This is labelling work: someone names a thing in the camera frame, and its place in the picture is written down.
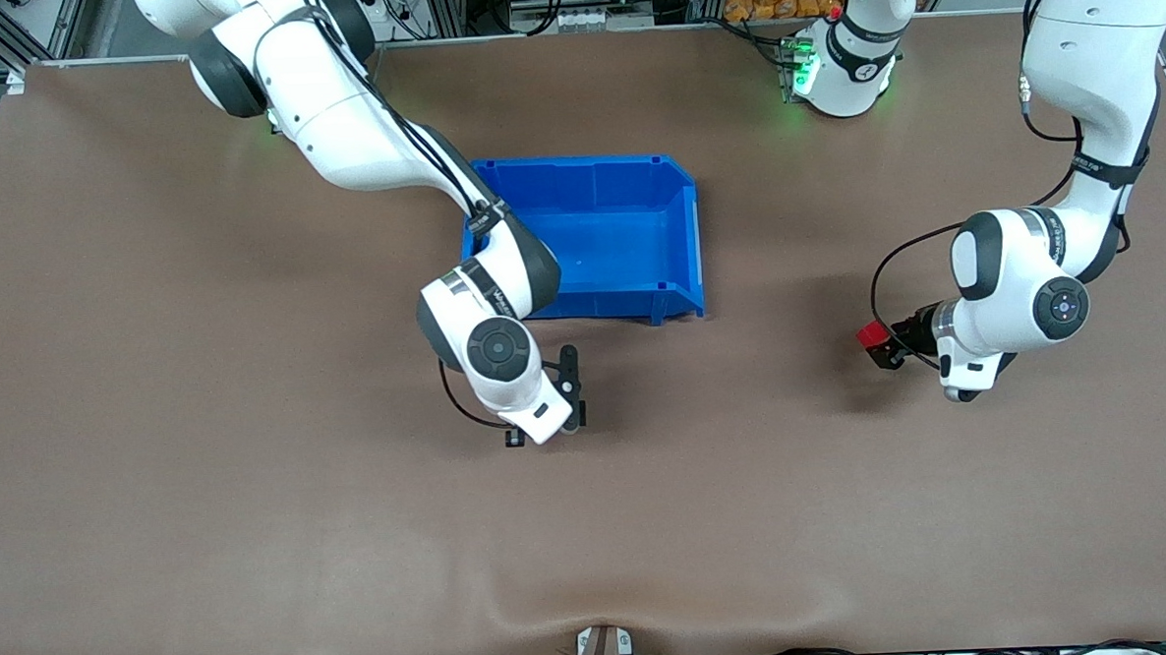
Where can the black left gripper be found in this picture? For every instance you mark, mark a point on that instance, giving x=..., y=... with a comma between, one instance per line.
x=915, y=333

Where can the red cube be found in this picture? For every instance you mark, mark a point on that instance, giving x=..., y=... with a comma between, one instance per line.
x=871, y=333

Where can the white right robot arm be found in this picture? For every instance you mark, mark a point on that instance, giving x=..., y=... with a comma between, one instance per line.
x=358, y=131

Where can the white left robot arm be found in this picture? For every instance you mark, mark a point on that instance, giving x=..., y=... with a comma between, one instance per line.
x=1102, y=49

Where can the blue plastic storage bin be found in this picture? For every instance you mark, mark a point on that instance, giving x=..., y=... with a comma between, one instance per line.
x=628, y=237

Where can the small electronics box green light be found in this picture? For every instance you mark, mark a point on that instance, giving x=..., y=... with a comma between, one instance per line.
x=794, y=72

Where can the brown table mat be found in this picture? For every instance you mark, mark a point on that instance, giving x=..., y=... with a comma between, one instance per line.
x=258, y=539

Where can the aluminium profile strut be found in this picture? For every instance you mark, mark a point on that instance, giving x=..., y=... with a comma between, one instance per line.
x=0, y=38

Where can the aluminium frame rack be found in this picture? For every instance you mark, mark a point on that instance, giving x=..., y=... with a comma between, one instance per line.
x=446, y=9

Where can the white corner bracket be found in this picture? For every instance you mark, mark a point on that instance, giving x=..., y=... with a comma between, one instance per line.
x=16, y=82

